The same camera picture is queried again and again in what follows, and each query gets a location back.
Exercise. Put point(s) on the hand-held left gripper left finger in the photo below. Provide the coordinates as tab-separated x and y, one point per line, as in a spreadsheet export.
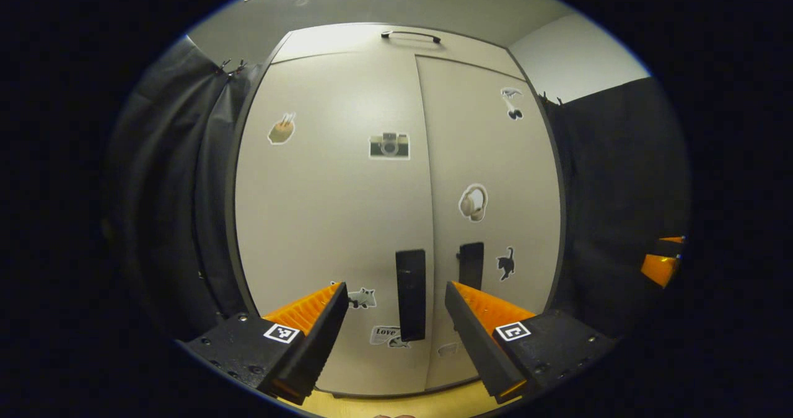
316	350

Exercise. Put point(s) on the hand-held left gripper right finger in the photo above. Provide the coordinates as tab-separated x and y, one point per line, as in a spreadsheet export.
477	343

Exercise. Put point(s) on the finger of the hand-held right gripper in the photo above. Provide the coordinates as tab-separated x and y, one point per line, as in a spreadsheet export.
670	246
660	269

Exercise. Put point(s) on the white door with camera sticker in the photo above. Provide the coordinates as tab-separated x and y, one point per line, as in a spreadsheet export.
328	220

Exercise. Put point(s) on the white door with cat sticker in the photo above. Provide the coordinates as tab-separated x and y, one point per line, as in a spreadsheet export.
489	158

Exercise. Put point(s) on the white cabinet drawer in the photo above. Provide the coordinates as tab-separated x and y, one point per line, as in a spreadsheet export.
347	40

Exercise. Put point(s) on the white and grey cabinet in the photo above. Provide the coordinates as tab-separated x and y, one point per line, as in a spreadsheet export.
347	39

